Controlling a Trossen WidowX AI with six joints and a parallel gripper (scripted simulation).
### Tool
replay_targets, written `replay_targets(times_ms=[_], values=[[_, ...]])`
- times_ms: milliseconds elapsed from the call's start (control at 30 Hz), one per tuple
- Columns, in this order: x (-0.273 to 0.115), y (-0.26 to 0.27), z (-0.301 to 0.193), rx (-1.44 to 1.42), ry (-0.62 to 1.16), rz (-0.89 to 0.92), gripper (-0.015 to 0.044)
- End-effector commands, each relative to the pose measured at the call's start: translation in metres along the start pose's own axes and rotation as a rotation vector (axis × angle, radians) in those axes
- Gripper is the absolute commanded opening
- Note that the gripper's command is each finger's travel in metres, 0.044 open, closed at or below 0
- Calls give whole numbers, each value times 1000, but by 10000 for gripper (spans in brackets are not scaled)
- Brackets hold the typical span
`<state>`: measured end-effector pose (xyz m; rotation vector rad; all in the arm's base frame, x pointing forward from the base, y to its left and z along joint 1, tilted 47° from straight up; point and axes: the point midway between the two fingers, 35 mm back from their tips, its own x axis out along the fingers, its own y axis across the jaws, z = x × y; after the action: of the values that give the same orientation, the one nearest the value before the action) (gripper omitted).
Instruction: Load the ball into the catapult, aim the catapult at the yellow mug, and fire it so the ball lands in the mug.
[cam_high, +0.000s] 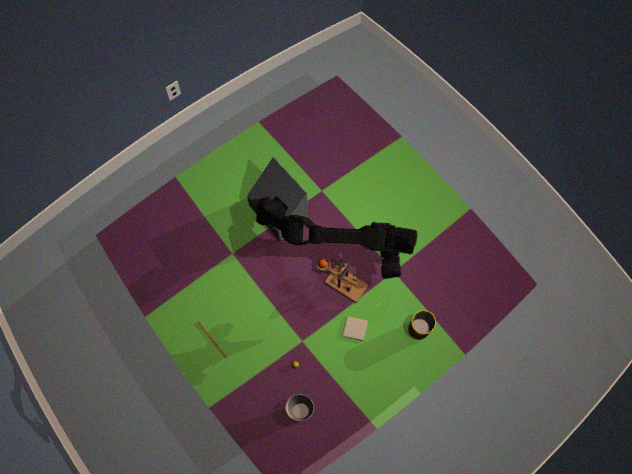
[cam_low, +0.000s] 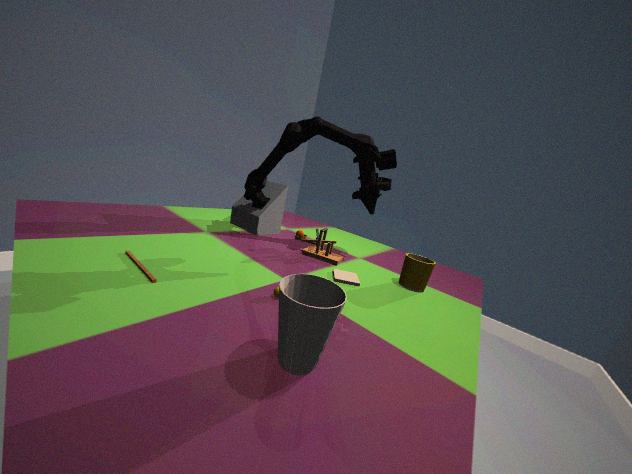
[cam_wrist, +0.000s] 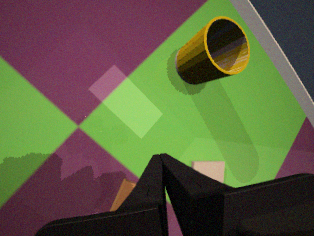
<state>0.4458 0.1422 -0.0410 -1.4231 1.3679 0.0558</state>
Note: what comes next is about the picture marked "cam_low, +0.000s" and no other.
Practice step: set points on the yellow cup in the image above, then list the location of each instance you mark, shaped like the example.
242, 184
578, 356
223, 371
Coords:
416, 272

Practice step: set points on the brown wooden stick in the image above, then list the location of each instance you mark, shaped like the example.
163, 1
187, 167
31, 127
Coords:
141, 267

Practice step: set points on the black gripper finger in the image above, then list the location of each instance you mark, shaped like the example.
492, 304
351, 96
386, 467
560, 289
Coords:
364, 202
371, 201

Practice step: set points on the dark grey cup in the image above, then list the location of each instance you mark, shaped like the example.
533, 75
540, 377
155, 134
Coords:
309, 307

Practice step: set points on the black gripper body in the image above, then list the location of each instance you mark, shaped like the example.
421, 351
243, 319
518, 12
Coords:
369, 184

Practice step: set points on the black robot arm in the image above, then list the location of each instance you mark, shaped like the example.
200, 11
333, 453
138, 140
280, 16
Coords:
296, 133

